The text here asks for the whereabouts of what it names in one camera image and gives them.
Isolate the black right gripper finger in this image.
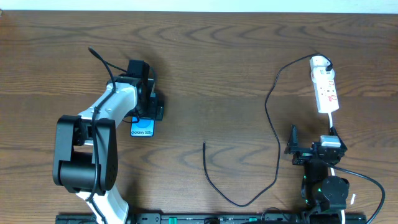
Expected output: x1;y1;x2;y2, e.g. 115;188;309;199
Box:
287;124;299;148
330;126;343;145

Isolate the blue Samsung Galaxy smartphone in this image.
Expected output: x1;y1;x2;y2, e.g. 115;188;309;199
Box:
131;117;155;138

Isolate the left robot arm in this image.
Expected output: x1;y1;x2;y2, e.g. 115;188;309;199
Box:
52;60;164;223

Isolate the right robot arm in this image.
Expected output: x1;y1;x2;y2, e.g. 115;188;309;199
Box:
285;125;349;223

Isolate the white USB charger plug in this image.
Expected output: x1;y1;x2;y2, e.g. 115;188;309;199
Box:
310;55;333;72

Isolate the white power strip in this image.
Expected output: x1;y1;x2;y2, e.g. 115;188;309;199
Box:
311;67;339;114

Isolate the black USB charging cable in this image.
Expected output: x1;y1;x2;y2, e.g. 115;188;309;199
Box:
202;53;334;208

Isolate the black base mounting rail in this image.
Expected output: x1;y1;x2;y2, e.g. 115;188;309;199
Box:
55;212;367;224

